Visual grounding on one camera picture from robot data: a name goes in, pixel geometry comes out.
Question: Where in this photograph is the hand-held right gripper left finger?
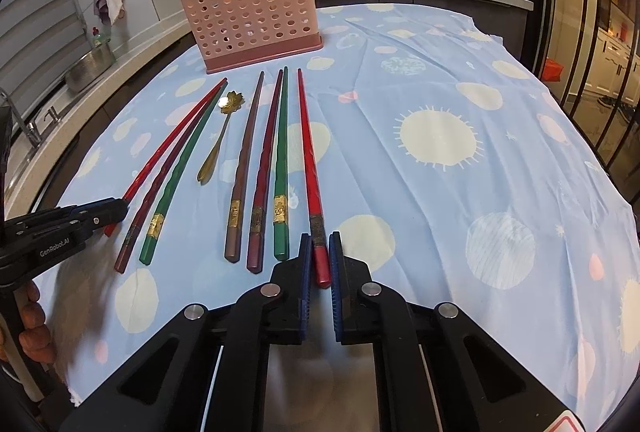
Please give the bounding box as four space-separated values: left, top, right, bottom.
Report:
60 234 314 432

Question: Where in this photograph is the green chopstick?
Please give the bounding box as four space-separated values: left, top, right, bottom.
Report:
272 66 292 261
139 82 222 267

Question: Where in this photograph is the brown chopstick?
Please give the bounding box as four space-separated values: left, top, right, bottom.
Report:
224 70 265 263

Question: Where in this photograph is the dark red chopstick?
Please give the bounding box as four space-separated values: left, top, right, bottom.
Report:
114 84 221 273
246 69 284 275

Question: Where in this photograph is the gold leaf-shaped spoon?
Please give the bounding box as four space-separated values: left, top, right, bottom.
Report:
196 90 246 187

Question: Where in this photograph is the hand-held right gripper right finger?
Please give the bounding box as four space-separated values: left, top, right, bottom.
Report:
328 232 586 432

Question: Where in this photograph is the steel pot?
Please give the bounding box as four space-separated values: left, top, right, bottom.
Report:
64 42 117 93

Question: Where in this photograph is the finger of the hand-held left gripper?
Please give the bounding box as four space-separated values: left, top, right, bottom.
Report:
50 218 110 247
50 198 129 227

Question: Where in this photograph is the white window blind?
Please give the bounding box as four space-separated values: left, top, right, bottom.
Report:
0 0 88 113

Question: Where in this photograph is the glass sliding door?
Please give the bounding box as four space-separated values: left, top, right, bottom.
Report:
537 0 640 183

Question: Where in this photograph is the chrome faucet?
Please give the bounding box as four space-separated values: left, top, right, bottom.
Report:
0 89 42 147

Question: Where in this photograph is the pink perforated utensil holder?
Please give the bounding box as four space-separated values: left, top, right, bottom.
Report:
178 0 325 75

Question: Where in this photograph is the person's left hand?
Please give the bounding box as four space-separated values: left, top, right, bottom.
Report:
19 282 57 365

